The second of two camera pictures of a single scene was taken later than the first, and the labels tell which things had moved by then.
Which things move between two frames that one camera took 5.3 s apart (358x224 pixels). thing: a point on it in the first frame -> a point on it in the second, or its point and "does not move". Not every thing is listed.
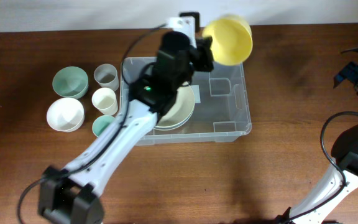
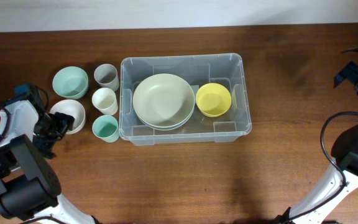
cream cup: (104, 99) does not move
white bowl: (65, 114) does not move
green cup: (100, 123) does not move
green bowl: (71, 82) does not move
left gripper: (204, 45) -> (46, 145)
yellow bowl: (232, 41) -> (213, 99)
